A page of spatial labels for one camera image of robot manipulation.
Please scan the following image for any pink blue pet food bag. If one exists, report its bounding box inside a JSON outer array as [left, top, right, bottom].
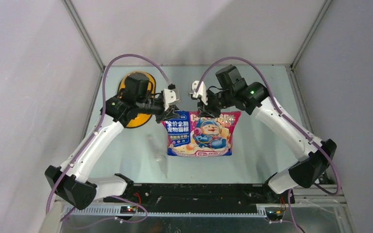
[[162, 111, 241, 157]]

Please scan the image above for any yellow double pet bowl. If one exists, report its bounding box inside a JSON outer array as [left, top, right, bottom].
[[118, 71, 156, 129]]

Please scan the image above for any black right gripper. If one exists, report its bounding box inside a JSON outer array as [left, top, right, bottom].
[[198, 89, 234, 118]]

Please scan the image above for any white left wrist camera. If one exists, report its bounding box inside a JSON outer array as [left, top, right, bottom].
[[163, 84, 180, 111]]

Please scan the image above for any aluminium frame rail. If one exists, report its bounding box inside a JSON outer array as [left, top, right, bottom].
[[55, 183, 348, 217]]

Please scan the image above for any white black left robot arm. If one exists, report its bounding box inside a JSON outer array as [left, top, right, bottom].
[[45, 72, 179, 210]]

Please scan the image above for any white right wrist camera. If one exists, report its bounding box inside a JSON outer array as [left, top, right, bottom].
[[189, 80, 208, 105]]

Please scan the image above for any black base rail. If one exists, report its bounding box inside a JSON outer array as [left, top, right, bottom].
[[121, 183, 295, 214]]

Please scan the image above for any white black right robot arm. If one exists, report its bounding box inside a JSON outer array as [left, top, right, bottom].
[[191, 65, 337, 203]]

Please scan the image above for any clear plastic scoop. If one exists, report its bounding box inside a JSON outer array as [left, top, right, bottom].
[[147, 134, 168, 179]]

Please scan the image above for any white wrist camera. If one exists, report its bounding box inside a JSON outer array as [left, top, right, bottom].
[[163, 84, 180, 111], [189, 80, 208, 105]]

